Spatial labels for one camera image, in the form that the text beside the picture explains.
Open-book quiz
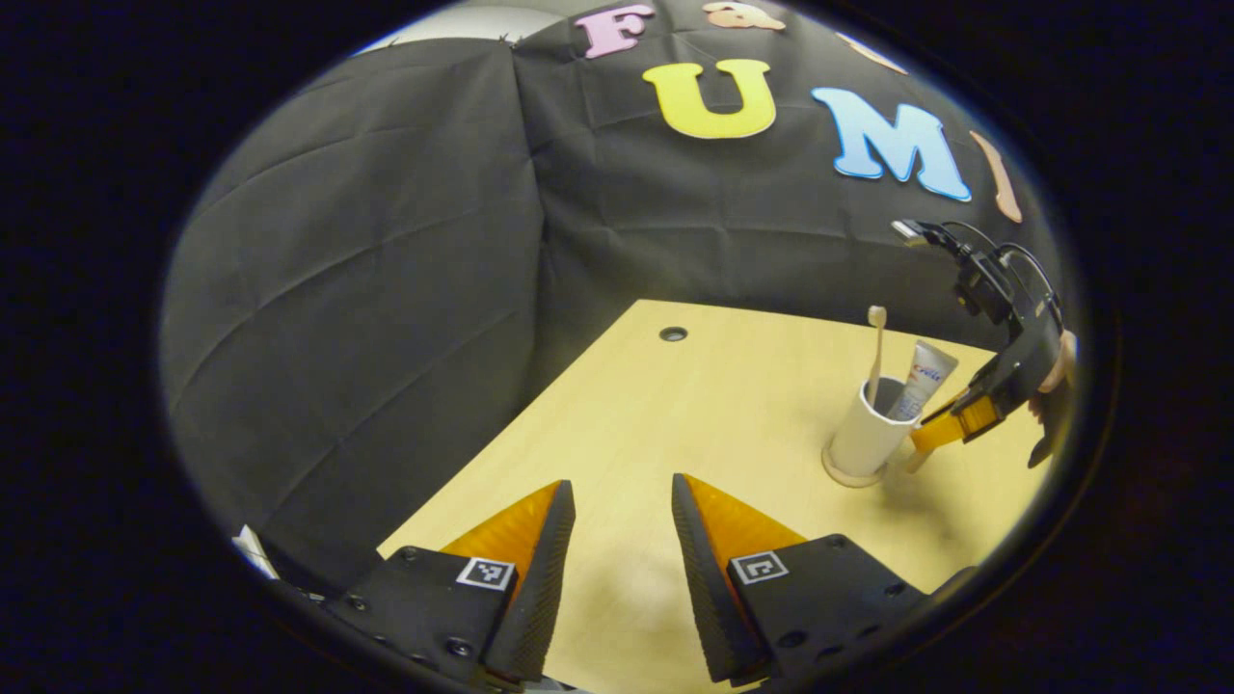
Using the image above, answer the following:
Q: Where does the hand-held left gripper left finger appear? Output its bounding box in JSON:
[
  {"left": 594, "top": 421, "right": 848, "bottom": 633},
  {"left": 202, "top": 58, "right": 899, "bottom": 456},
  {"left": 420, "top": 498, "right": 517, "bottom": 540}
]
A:
[{"left": 321, "top": 479, "right": 577, "bottom": 691}]

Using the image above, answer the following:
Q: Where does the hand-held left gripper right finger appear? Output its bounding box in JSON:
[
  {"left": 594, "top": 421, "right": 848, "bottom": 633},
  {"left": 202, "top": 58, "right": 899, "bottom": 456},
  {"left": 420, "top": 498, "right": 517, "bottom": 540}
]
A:
[{"left": 671, "top": 472, "right": 933, "bottom": 686}]

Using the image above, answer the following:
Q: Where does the white toothpaste tube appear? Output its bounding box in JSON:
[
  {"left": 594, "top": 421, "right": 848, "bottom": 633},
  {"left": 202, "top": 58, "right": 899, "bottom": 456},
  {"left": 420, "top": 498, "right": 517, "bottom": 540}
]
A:
[{"left": 887, "top": 340, "right": 961, "bottom": 424}]

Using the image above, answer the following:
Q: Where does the white cup with wooden handle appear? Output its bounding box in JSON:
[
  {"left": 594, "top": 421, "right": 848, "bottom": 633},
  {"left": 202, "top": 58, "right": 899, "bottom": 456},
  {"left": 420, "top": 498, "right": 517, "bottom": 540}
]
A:
[{"left": 825, "top": 376, "right": 932, "bottom": 481}]

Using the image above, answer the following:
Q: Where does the beige toothbrush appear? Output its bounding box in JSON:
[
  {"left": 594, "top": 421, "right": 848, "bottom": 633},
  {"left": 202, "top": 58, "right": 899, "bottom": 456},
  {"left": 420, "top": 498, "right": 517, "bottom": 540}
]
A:
[{"left": 865, "top": 306, "right": 889, "bottom": 408}]

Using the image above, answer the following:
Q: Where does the round cork coaster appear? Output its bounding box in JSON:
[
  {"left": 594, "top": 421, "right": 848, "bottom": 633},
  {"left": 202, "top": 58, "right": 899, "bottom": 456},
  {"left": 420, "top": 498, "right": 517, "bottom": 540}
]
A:
[{"left": 820, "top": 445, "right": 893, "bottom": 490}]

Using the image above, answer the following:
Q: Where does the light wooden desktop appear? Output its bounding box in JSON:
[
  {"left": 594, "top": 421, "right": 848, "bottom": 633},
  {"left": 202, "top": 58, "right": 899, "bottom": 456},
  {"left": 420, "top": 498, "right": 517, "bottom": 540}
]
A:
[{"left": 378, "top": 299, "right": 1052, "bottom": 694}]

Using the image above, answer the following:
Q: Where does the white flat object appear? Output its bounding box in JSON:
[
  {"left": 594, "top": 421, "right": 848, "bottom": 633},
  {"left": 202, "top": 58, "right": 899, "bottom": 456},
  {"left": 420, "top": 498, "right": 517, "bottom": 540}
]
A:
[{"left": 231, "top": 525, "right": 281, "bottom": 581}]

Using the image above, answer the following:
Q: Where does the black backdrop cloth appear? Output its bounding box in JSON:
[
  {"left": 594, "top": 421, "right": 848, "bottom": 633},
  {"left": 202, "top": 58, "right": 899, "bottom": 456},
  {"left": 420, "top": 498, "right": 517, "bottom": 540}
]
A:
[{"left": 159, "top": 0, "right": 1071, "bottom": 599}]

